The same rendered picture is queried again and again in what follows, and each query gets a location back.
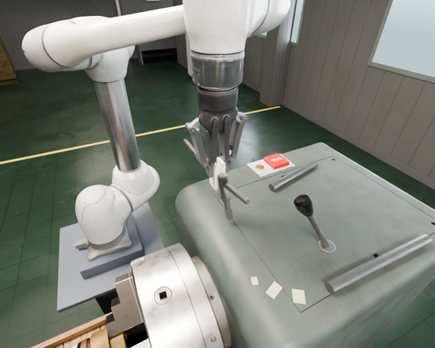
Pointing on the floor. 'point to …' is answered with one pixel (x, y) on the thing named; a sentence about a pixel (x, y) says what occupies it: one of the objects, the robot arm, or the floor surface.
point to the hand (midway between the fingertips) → (217, 173)
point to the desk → (155, 46)
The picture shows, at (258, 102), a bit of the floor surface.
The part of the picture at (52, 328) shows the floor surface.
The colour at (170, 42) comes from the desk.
